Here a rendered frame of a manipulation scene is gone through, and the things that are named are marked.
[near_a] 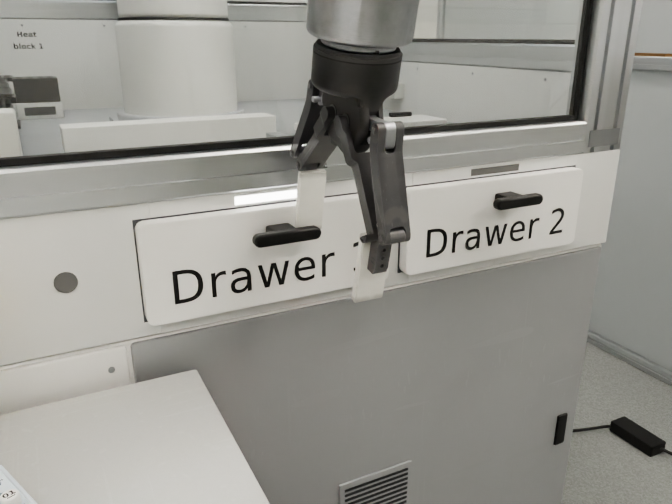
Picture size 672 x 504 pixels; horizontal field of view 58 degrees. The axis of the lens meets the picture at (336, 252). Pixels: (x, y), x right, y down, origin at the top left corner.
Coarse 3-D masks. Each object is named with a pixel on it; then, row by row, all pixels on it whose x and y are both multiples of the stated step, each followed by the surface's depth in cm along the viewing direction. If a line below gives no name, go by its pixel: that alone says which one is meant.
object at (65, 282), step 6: (60, 276) 59; (66, 276) 59; (72, 276) 59; (54, 282) 59; (60, 282) 59; (66, 282) 59; (72, 282) 59; (60, 288) 59; (66, 288) 59; (72, 288) 60
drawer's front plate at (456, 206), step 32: (416, 192) 73; (448, 192) 75; (480, 192) 77; (544, 192) 82; (576, 192) 85; (416, 224) 74; (448, 224) 76; (480, 224) 79; (512, 224) 81; (544, 224) 84; (416, 256) 76; (448, 256) 78; (480, 256) 80
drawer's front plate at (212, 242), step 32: (160, 224) 60; (192, 224) 61; (224, 224) 63; (256, 224) 64; (352, 224) 70; (160, 256) 61; (192, 256) 62; (224, 256) 64; (256, 256) 66; (288, 256) 67; (320, 256) 69; (352, 256) 71; (160, 288) 62; (192, 288) 63; (224, 288) 65; (256, 288) 67; (288, 288) 69; (320, 288) 71; (160, 320) 63
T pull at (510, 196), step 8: (504, 192) 78; (512, 192) 78; (496, 200) 75; (504, 200) 75; (512, 200) 75; (520, 200) 76; (528, 200) 76; (536, 200) 77; (496, 208) 75; (504, 208) 75; (512, 208) 76
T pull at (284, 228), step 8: (280, 224) 65; (288, 224) 65; (264, 232) 62; (272, 232) 62; (280, 232) 62; (288, 232) 63; (296, 232) 63; (304, 232) 63; (312, 232) 64; (320, 232) 64; (256, 240) 61; (264, 240) 62; (272, 240) 62; (280, 240) 62; (288, 240) 63; (296, 240) 63; (304, 240) 64
